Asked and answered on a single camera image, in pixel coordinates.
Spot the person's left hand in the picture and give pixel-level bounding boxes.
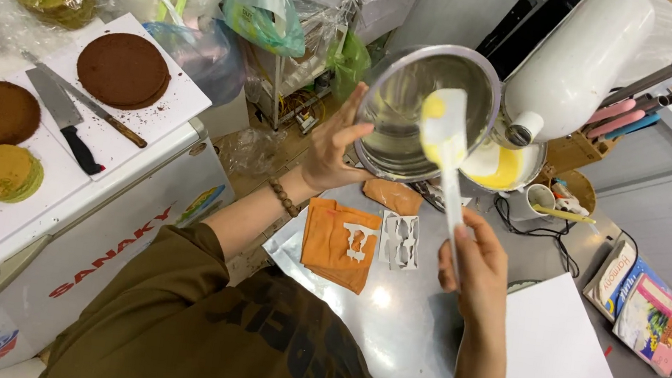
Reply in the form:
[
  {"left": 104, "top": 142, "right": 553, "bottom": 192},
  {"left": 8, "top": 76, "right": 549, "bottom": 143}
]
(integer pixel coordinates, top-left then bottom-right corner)
[{"left": 298, "top": 76, "right": 388, "bottom": 200}]

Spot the person's right hand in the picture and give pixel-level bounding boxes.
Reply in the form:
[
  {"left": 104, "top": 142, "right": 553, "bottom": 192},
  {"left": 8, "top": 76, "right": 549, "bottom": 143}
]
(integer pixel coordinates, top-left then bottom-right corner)
[{"left": 430, "top": 205, "right": 517, "bottom": 330}]

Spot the steel mixing bowl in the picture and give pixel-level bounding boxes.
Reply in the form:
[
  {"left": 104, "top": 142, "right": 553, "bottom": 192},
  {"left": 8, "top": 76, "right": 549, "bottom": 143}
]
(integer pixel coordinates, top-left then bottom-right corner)
[{"left": 349, "top": 34, "right": 508, "bottom": 193}]

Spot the white silicone spatula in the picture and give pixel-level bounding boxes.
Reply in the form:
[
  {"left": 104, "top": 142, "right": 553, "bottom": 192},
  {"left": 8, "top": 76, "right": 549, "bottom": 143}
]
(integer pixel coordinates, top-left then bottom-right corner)
[{"left": 400, "top": 84, "right": 485, "bottom": 283}]

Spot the cluttered metal shelf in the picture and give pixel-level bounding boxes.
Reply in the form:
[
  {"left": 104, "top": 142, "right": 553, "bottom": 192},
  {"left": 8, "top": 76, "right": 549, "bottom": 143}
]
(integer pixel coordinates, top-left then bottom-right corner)
[{"left": 235, "top": 0, "right": 443, "bottom": 151}]

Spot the clear plastic bag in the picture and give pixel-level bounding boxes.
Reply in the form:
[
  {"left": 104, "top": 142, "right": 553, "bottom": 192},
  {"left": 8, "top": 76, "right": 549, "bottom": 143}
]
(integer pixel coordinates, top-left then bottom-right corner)
[{"left": 215, "top": 122, "right": 288, "bottom": 181}]

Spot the crumpled brown cloth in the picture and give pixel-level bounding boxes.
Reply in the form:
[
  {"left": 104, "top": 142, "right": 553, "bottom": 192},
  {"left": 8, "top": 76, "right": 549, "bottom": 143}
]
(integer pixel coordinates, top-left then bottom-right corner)
[{"left": 360, "top": 176, "right": 426, "bottom": 219}]

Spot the white mug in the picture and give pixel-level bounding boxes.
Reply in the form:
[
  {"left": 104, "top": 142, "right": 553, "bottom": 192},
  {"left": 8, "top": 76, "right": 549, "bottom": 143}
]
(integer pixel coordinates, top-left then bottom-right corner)
[{"left": 504, "top": 180, "right": 559, "bottom": 227}]

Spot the large white paper stencil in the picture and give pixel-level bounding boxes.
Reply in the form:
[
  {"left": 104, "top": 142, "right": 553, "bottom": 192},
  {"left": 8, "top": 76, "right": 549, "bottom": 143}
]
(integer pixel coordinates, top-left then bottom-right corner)
[{"left": 376, "top": 210, "right": 425, "bottom": 274}]

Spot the small white paper stencil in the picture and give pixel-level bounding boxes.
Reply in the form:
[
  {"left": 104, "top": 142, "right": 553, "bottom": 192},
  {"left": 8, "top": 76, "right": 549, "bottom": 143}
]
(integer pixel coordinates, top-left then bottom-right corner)
[{"left": 338, "top": 220, "right": 381, "bottom": 266}]

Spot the orange cloth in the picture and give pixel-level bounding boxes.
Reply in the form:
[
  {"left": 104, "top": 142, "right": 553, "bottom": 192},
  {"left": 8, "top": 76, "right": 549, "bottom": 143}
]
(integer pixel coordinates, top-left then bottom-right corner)
[{"left": 297, "top": 196, "right": 385, "bottom": 297}]

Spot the yellow stick tool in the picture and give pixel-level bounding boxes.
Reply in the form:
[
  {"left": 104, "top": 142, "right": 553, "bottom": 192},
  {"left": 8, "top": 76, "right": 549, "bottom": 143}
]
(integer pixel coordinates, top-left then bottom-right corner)
[{"left": 530, "top": 203, "right": 598, "bottom": 226}]

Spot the mixer bowl with yellow batter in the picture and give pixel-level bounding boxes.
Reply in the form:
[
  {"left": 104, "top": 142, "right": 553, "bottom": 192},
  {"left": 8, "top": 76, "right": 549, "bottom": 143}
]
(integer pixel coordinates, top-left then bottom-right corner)
[{"left": 457, "top": 131, "right": 549, "bottom": 198}]

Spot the white square cake board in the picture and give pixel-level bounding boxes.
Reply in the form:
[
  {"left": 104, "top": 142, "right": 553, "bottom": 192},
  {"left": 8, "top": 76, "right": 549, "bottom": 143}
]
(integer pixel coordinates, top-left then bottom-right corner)
[{"left": 496, "top": 266, "right": 633, "bottom": 378}]

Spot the white paperback book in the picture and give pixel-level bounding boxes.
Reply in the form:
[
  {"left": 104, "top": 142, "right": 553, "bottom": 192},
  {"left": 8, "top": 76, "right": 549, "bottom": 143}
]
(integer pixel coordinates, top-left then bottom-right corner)
[{"left": 579, "top": 236, "right": 639, "bottom": 323}]

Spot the wooden basket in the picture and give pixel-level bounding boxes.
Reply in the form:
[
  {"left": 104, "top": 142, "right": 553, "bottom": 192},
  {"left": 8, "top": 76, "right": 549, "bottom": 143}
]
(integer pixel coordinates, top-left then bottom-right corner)
[{"left": 546, "top": 167, "right": 601, "bottom": 216}]

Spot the blue plastic bag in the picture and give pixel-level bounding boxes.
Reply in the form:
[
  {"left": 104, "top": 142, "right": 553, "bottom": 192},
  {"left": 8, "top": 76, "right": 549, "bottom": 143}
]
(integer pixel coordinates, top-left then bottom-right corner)
[{"left": 134, "top": 11, "right": 255, "bottom": 112}]

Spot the green plastic bag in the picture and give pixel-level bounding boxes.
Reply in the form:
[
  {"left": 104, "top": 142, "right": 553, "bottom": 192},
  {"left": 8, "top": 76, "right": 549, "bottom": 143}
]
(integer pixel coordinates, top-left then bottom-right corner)
[{"left": 216, "top": 0, "right": 312, "bottom": 60}]

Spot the colourful blue book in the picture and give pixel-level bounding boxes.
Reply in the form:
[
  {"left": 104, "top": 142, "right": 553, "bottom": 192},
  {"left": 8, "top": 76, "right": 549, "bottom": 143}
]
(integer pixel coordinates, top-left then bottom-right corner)
[{"left": 606, "top": 255, "right": 672, "bottom": 378}]

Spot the small white cutting board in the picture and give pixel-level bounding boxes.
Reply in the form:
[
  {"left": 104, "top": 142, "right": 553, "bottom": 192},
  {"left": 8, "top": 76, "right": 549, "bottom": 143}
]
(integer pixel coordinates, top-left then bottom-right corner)
[{"left": 0, "top": 0, "right": 223, "bottom": 194}]

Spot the wooden knife block with tools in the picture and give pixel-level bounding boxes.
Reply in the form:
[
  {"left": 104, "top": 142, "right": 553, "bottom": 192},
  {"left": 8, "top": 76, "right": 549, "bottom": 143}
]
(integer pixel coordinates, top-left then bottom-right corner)
[{"left": 542, "top": 37, "right": 672, "bottom": 188}]

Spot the olive green shirt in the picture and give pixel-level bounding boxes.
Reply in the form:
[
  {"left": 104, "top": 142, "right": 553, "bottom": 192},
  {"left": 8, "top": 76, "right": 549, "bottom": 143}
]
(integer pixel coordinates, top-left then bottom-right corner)
[{"left": 36, "top": 205, "right": 432, "bottom": 378}]

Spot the dark chocolate cake layer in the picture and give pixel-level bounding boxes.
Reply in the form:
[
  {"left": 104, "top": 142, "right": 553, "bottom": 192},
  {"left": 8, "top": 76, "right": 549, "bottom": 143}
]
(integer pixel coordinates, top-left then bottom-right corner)
[{"left": 71, "top": 27, "right": 176, "bottom": 116}]

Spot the white stand mixer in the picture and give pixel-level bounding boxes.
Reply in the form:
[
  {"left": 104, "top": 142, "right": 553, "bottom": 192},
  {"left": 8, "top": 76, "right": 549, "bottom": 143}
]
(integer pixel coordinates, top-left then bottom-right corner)
[{"left": 495, "top": 0, "right": 658, "bottom": 163}]

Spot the white chest freezer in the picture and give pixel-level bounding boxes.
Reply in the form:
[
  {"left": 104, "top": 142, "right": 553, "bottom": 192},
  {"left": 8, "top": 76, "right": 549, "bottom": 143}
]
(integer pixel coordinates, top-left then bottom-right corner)
[{"left": 0, "top": 0, "right": 259, "bottom": 378}]

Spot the green cake layer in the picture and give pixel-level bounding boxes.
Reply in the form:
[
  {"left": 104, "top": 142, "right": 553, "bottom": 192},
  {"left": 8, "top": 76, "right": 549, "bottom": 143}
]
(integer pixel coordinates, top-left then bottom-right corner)
[{"left": 0, "top": 143, "right": 48, "bottom": 208}]

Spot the brown bead bracelet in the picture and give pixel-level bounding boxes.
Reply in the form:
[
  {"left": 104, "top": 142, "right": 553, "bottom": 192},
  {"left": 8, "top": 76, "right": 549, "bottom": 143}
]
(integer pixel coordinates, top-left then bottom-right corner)
[{"left": 264, "top": 177, "right": 306, "bottom": 219}]

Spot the black cable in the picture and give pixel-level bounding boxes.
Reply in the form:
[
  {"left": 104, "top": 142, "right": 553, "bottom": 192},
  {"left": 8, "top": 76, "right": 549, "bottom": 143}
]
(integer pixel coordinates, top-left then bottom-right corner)
[{"left": 485, "top": 194, "right": 589, "bottom": 279}]

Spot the wooden handled long knife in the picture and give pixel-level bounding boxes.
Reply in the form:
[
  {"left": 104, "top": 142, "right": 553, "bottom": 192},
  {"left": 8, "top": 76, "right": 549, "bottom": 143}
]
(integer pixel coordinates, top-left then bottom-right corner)
[{"left": 10, "top": 50, "right": 158, "bottom": 151}]

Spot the black handled knife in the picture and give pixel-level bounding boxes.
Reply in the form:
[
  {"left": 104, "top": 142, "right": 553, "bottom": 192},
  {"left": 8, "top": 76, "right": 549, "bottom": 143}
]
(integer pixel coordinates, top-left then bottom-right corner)
[{"left": 13, "top": 65, "right": 117, "bottom": 178}]

